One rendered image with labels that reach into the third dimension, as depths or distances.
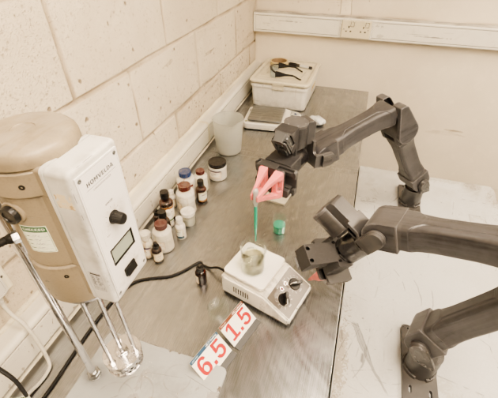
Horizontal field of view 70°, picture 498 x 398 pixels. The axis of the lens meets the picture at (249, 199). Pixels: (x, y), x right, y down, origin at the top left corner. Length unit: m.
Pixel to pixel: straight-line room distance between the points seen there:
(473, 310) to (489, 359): 0.31
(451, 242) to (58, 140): 0.56
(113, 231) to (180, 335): 0.53
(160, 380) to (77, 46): 0.75
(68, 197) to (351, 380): 0.70
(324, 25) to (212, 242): 1.37
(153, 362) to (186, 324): 0.12
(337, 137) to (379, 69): 1.31
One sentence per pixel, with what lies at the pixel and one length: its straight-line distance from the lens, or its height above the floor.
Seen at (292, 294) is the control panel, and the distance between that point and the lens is 0.92.
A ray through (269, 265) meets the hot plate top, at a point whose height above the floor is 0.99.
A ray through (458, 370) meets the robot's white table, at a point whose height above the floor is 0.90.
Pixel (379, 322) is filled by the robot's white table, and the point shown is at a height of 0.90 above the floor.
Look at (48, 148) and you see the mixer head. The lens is 0.39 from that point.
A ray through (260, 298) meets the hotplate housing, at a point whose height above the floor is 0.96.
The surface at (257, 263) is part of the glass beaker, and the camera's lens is 0.85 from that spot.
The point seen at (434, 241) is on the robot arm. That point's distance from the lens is 0.65.
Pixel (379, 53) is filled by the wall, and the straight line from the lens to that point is 2.15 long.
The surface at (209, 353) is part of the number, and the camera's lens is 0.86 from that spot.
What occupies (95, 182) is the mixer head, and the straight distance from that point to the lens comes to 0.39.
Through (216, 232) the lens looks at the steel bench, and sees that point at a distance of 1.13.
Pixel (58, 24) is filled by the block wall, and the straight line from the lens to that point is 0.91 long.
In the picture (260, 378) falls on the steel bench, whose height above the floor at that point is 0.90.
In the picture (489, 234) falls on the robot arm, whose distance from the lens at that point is 0.64.
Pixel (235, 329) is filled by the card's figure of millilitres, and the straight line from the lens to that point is 0.89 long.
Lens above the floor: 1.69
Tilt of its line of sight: 39 degrees down
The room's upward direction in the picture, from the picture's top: straight up
